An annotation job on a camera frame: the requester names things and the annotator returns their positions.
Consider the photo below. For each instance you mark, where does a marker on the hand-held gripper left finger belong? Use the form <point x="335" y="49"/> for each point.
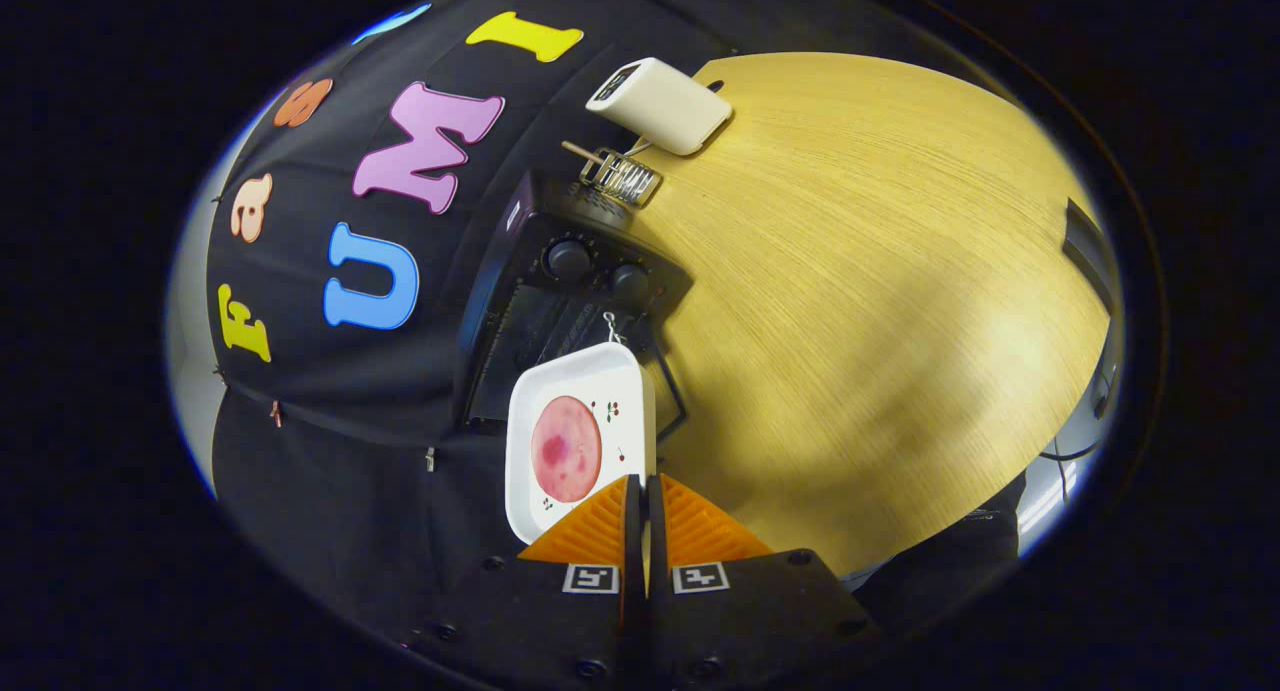
<point x="560" y="621"/>

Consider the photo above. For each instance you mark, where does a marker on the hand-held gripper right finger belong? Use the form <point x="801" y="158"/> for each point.
<point x="740" y="621"/>

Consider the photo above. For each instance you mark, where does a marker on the round pink ham slice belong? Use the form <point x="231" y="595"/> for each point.
<point x="565" y="449"/>

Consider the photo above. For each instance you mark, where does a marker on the white square plate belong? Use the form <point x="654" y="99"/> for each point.
<point x="625" y="381"/>

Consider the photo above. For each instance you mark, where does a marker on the black toaster oven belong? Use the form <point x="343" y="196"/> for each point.
<point x="580" y="301"/>

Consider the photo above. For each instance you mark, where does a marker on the white bread toaster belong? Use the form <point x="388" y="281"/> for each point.
<point x="665" y="106"/>

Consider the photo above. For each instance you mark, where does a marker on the wooden stick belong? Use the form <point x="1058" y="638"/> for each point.
<point x="580" y="151"/>

